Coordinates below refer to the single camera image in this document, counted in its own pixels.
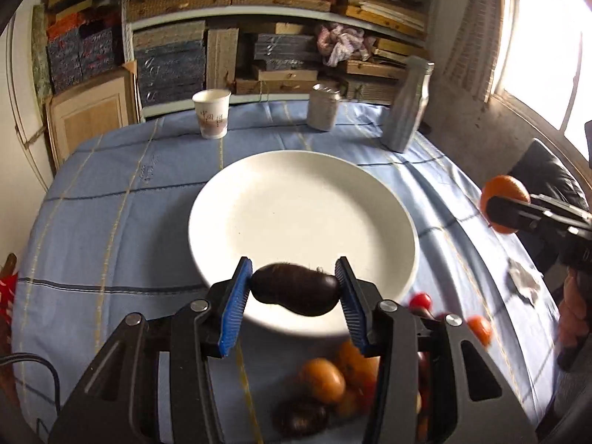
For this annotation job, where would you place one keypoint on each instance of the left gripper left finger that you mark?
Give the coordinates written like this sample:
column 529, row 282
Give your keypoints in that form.
column 235, row 297

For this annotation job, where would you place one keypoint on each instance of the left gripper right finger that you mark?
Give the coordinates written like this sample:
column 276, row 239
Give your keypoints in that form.
column 358, row 301

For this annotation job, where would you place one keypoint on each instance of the dark brown water chestnut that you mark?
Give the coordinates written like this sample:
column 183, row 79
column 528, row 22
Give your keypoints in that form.
column 302, row 291

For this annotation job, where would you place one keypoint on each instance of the yellow orange tomato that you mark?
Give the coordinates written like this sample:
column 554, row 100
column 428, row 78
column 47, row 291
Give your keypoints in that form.
column 323, row 381

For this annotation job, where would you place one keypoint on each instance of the orange mandarin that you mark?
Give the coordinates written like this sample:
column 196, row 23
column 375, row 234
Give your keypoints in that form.
column 505, row 186

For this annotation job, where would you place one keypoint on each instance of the black cushioned chair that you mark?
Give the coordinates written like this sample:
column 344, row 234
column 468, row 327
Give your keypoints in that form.
column 542, row 173

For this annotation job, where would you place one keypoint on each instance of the red cherry tomato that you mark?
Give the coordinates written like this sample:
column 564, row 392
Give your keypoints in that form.
column 421, row 301
column 482, row 329

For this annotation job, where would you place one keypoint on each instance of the crumpled white tissue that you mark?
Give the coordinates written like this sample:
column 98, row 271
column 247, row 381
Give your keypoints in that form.
column 527, row 284

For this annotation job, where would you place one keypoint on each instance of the white round plate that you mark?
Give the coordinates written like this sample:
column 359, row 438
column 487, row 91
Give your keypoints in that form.
column 296, row 206

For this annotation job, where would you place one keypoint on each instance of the blue checked tablecloth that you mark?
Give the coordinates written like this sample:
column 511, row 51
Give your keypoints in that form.
column 111, row 238

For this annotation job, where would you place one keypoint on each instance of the white paper cup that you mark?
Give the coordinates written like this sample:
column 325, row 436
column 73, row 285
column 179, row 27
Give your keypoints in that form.
column 212, row 109

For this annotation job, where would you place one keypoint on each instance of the silver metal bottle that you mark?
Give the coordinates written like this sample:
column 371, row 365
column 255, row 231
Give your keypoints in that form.
column 401, row 122

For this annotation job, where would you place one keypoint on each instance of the white metal shelf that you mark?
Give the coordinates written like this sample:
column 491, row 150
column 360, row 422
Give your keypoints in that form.
column 284, row 13

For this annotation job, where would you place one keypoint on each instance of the white drink can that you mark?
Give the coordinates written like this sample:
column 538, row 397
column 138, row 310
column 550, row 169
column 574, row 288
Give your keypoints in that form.
column 323, row 107

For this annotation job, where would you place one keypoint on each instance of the wooden framed board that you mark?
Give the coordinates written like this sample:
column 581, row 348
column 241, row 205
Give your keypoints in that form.
column 103, row 103

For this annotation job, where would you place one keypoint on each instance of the pink crumpled cloth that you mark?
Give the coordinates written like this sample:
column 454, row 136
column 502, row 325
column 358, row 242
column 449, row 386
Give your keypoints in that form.
column 337, row 42

